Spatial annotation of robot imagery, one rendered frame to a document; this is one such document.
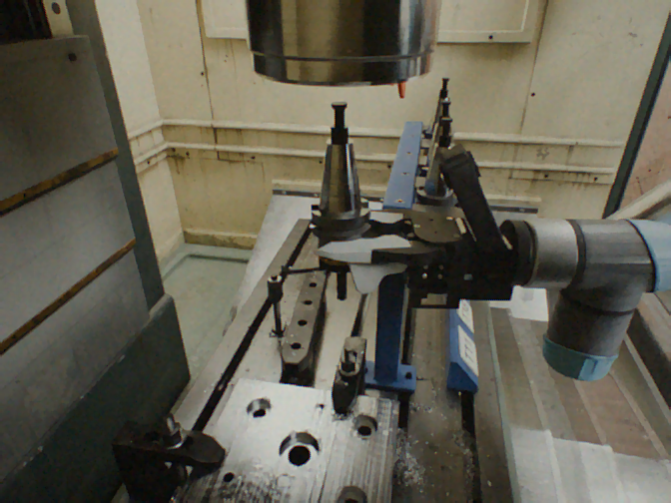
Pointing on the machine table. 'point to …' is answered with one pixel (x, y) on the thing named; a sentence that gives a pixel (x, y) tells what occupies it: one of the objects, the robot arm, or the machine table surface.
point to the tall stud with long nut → (276, 300)
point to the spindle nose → (341, 41)
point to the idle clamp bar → (306, 309)
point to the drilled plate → (298, 449)
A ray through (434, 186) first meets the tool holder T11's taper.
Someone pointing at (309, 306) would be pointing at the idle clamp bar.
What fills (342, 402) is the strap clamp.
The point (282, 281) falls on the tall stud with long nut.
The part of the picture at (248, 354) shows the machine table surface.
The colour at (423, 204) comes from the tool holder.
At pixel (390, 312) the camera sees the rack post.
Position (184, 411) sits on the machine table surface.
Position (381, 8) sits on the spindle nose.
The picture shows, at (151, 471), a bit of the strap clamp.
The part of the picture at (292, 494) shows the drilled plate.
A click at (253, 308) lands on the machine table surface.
